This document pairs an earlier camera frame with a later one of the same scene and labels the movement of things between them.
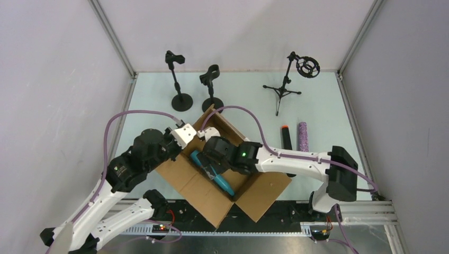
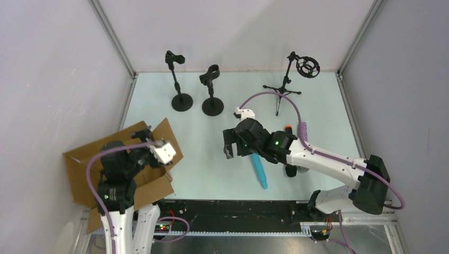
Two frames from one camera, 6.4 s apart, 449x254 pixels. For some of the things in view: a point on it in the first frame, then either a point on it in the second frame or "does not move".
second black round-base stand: (207, 79) does not move
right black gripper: (209, 161) to (232, 141)
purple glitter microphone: (303, 136) does not move
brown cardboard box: (254, 192) to (150, 183)
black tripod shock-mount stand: (307, 66) does not move
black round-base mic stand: (182, 101) does not move
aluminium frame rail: (373, 212) does not move
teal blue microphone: (217, 178) to (260, 170)
